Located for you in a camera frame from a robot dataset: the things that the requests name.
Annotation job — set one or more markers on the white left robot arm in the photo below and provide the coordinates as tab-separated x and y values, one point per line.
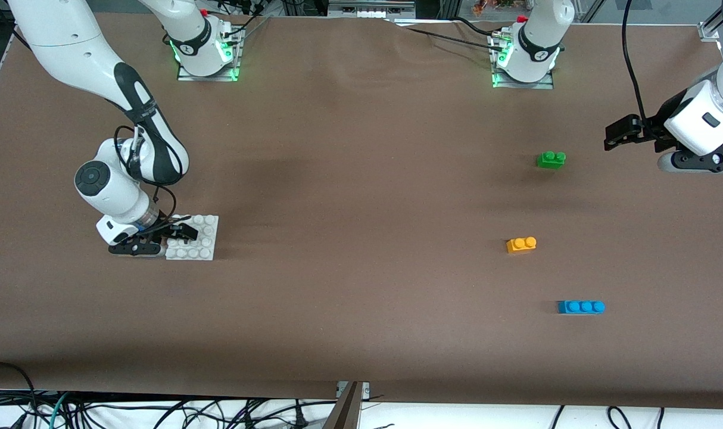
537	53

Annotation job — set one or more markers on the blue three-stud block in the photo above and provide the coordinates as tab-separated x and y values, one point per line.
580	307

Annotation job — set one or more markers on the white studded base plate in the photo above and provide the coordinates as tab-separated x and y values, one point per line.
203	247

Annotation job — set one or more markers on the yellow two-stud block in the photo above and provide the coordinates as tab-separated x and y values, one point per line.
521	245

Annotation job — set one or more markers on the grey metal rack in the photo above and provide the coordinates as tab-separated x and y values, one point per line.
370	9

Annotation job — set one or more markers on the small metal table bracket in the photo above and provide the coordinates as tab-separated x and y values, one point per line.
365	390

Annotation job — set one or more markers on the brown slanted post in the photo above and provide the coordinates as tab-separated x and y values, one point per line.
343	414

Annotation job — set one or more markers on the green two-stud block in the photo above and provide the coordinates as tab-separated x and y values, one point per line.
551	161

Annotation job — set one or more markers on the aluminium frame profile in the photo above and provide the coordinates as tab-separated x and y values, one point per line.
710	27

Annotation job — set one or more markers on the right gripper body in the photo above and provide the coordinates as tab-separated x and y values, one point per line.
166	227

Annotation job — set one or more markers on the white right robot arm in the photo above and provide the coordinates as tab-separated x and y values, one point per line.
69	47

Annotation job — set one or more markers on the brown table cover sheet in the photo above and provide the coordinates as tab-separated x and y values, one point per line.
361	298

